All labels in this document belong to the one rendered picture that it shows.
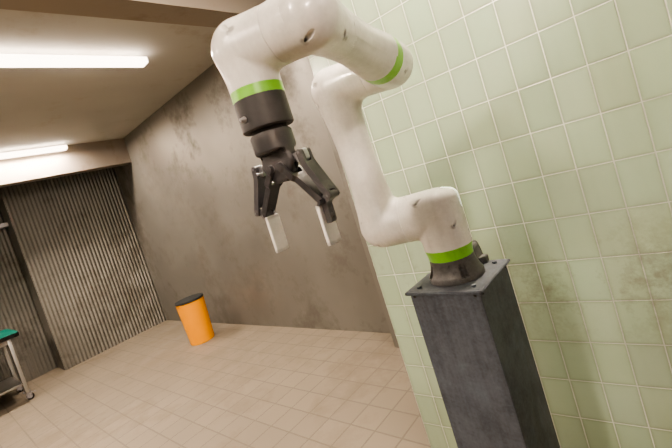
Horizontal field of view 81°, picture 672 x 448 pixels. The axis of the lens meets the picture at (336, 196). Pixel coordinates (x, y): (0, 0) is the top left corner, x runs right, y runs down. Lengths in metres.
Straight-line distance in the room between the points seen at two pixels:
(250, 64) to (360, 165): 0.50
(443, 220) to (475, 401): 0.48
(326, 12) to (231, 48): 0.16
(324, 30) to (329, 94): 0.44
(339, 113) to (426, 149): 0.62
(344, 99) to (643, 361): 1.27
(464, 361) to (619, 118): 0.84
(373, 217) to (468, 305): 0.33
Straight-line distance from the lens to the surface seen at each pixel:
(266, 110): 0.66
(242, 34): 0.68
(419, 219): 1.05
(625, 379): 1.74
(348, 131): 1.06
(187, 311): 5.55
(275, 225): 0.75
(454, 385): 1.21
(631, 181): 1.47
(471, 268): 1.09
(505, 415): 1.20
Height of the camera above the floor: 1.57
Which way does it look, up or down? 3 degrees down
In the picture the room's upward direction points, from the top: 18 degrees counter-clockwise
